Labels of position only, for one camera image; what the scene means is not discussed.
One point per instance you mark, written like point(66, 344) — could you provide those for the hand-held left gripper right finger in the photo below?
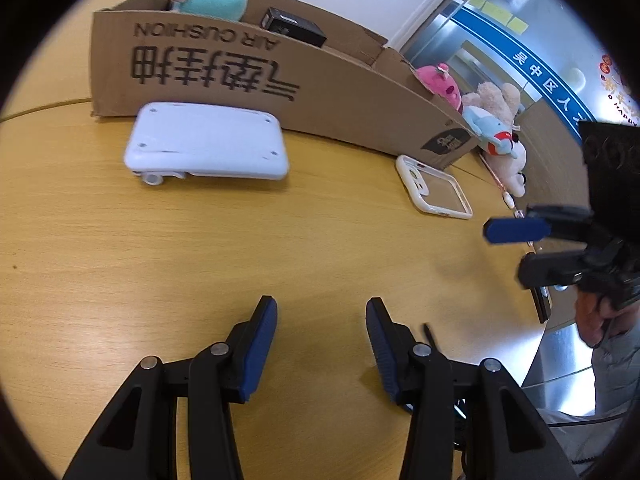
point(382, 355)

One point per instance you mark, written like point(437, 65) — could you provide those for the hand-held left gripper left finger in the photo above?
point(260, 355)

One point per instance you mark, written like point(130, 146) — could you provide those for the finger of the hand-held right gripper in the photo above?
point(550, 270)
point(515, 230)

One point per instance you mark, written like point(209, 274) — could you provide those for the brown cardboard box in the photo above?
point(300, 95)

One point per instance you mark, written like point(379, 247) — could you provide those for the person's right hand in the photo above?
point(587, 317)

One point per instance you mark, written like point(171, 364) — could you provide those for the silver folding phone holder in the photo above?
point(520, 214)

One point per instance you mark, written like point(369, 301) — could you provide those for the white earbuds case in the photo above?
point(509, 201)

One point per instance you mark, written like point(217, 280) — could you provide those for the white plush toy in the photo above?
point(510, 170)

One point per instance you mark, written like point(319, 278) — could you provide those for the pink pen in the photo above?
point(492, 172)

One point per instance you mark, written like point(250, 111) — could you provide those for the wooden partition panel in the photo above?
point(550, 160)

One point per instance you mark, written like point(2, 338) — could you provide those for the red festive window sticker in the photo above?
point(620, 90)

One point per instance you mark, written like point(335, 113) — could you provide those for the blue and red plush toy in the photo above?
point(487, 130)

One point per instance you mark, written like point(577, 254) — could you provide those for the white clear phone case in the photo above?
point(416, 179)

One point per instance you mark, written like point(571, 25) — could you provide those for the cream fluffy plush toy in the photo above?
point(492, 100)

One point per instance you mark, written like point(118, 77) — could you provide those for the wooden desk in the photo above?
point(150, 260)

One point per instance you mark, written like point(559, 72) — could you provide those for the blue banner strip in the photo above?
point(525, 60)

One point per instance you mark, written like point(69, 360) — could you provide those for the pink bear plush toy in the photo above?
point(440, 85)

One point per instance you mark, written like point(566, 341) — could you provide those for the light quilted garment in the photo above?
point(565, 440)

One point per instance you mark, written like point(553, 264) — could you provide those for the yellow sticky note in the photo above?
point(517, 25)
point(495, 11)
point(476, 1)

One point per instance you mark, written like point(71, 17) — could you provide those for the white flat plastic device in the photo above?
point(205, 140)

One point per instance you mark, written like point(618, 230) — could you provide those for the small black box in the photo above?
point(295, 27)

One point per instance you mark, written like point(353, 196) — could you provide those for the grey metal door frame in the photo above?
point(435, 30)

